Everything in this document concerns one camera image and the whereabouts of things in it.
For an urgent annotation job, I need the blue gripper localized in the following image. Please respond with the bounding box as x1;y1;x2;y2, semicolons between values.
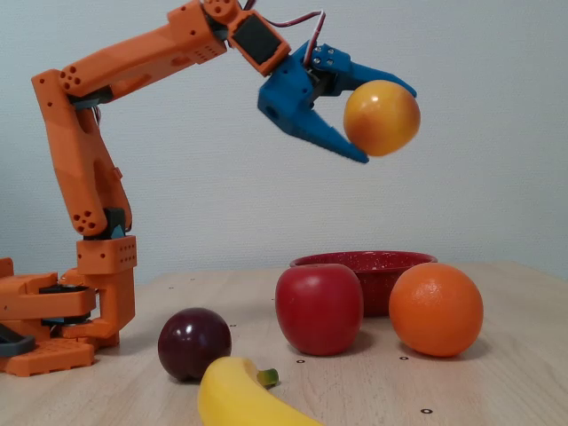
257;41;419;165

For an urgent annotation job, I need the yellow orange peach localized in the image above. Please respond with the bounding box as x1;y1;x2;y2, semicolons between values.
342;79;422;158

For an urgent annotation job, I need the orange robot base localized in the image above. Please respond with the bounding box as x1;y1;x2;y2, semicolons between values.
0;256;97;378

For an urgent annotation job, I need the red speckled bowl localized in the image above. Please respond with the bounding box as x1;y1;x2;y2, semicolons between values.
288;250;439;319

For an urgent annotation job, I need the red apple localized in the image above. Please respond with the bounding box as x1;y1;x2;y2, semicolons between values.
274;263;366;358

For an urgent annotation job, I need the orange fruit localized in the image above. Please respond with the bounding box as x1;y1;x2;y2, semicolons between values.
388;262;485;359

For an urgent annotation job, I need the dark purple plum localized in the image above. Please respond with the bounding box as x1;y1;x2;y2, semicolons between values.
157;307;233;383

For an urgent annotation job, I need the yellow banana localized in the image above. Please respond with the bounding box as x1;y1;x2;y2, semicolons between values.
196;355;326;426

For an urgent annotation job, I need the grey table clamp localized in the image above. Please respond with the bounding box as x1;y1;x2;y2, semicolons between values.
0;323;37;359

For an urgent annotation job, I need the white red black servo cable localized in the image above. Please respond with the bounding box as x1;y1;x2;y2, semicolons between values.
241;0;328;51

